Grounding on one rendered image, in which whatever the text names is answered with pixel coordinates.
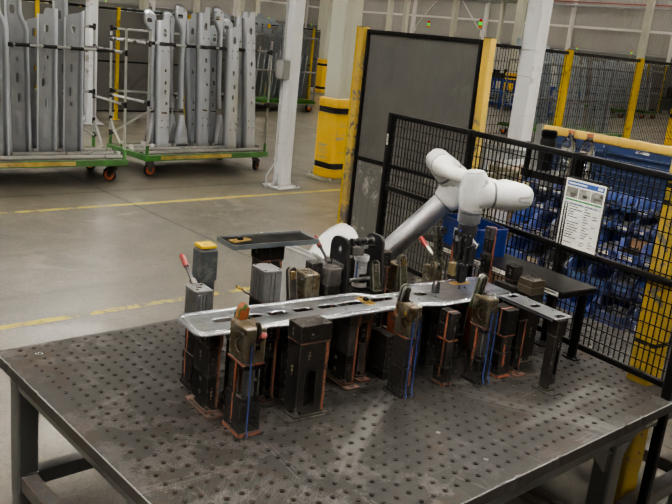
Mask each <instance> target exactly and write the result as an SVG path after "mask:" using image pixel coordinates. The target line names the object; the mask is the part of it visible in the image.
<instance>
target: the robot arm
mask: <svg viewBox="0 0 672 504"><path fill-rule="evenodd" d="M426 166H427V167H428V169H429V170H430V171H431V173H432V175H433V176H434V178H435V179H436V180H437V182H438V183H439V186H438V188H437V189H436V191H435V195H434V196H433V197H432V198H430V199H429V200H428V201H427V202H426V203H425V204H424V205H423V206H422V207H420V208H419V209H418V210H417V211H416V212H415V213H414V214H413V215H412V216H411V217H409V218H408V219H407V220H406V221H405V222H404V223H403V224H402V225H401V226H399V227H398V228H397V229H396V230H395V231H394V232H393V233H392V234H391V235H390V236H388V237H387V238H386V239H385V248H384V249H386V250H388V251H391V252H392V256H391V260H395V259H396V258H397V257H398V256H399V255H400V254H402V253H403V252H404V251H405V250H406V249H407V248H408V247H409V246H410V245H412V244H413V243H414V242H415V241H416V240H417V239H418V238H419V237H420V236H422V235H423V234H424V233H425V232H426V231H428V230H429V229H430V228H431V227H432V226H433V225H434V224H435V223H437V222H438V221H439V220H440V219H441V218H442V217H443V216H444V215H445V214H447V213H448V211H450V210H451V211H454V210H456V209H458V210H459V211H458V218H457V221H458V222H459V224H458V232H459V233H458V235H457V236H453V237H452V238H453V261H455V262H456V274H455V281H457V280H459V283H463V282H465V281H466V274H467V272H468V267H469V266H472V265H473V262H474V258H475V255H476V251H477V249H478V247H479V244H477V243H476V242H475V235H476V234H477V228H478V224H480V220H481V214H482V209H484V208H494V209H498V210H509V211H518V210H523V209H526V208H528V207H529V206H530V205H531V204H532V202H533V196H534V195H533V191H532V189H531V188H530V187H529V186H527V185H525V184H522V183H518V182H515V181H510V180H507V179H502V180H499V181H498V180H495V179H492V178H489V177H488V176H487V174H486V172H485V171H484V170H479V169H470V170H467V169H466V168H465V167H464V166H462V165H461V164H460V163H459V162H458V161H457V160H456V159H455V158H454V157H452V156H451V155H449V154H448V153H447V152H446V151H445V150H443V149H433V150H432V151H431V152H429V154H427V156H426ZM336 235H341V236H344V237H346V238H348V239H349V240H350V238H354V239H356V238H358V235H357V233H356V231H355V230H354V229H353V228H352V227H350V226H349V225H347V224H344V223H340V224H337V225H334V226H332V227H330V228H329V229H327V230H326V231H325V232H324V233H323V234H322V235H321V236H320V237H319V238H318V239H319V240H320V242H321V244H322V248H323V250H324V251H325V253H326V255H327V256H329V257H330V247H331V241H332V239H333V237H334V236H336ZM309 251H310V252H312V254H313V255H314V256H315V257H316V259H317V260H319V261H321V262H323V264H325V261H324V256H323V254H322V252H321V250H320V249H319V248H318V247H317V245H316V244H314V245H313V246H312V247H311V249H310V250H309ZM463 256H464V257H463ZM456 257H457V258H456ZM462 261H463V262H462Z"/></svg>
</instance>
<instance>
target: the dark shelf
mask: <svg viewBox="0 0 672 504"><path fill-rule="evenodd" d="M422 236H423V237H424V238H425V240H426V241H427V243H428V245H429V246H430V247H433V239H434V234H432V235H422ZM451 249H452V246H451V245H449V244H447V243H445V242H443V252H445V253H448V254H450V255H451ZM480 263H481V258H474V262H473V264H474V265H477V266H479V267H480V265H481V264H480ZM511 263H516V264H519V265H521V266H523V271H522V276H528V275H534V276H536V277H539V278H541V279H544V280H545V289H544V293H546V294H549V295H551V296H554V297H556V298H559V299H561V300H562V299H567V298H573V297H580V296H586V295H594V294H596V292H597V287H594V286H591V285H589V284H586V283H583V282H581V281H578V280H575V279H573V278H570V277H567V276H565V275H562V274H559V273H557V272H554V271H551V270H549V269H546V268H543V267H541V266H538V265H535V264H532V263H530V262H527V261H524V260H522V259H519V258H516V257H514V256H511V255H508V254H506V253H504V257H493V263H492V270H491V271H492V272H494V273H497V274H499V275H502V276H504V277H505V271H506V265H507V264H511Z"/></svg>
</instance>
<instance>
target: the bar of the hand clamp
mask: <svg viewBox="0 0 672 504"><path fill-rule="evenodd" d="M433 230H434V239H433V261H435V262H436V263H437V266H436V268H435V269H437V267H438V268H441V269H442V268H443V236H444V234H446V233H447V228H445V227H442V226H434V229H433ZM438 261H439V262H440V266H438Z"/></svg>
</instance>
